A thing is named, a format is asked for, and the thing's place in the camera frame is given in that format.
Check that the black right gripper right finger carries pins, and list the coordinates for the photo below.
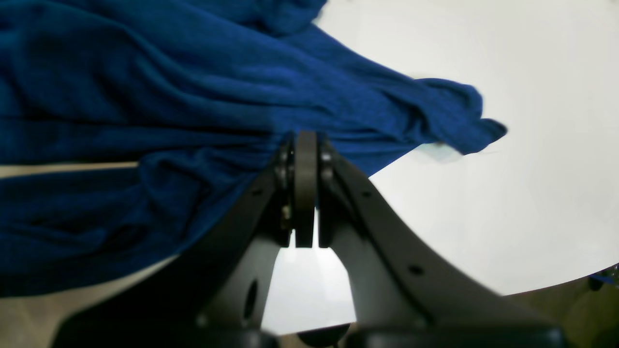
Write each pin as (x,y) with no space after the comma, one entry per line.
(399,283)

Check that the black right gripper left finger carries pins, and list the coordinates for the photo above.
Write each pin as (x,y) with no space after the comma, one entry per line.
(213,295)

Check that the dark blue t-shirt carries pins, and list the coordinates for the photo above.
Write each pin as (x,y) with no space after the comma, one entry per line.
(200,93)

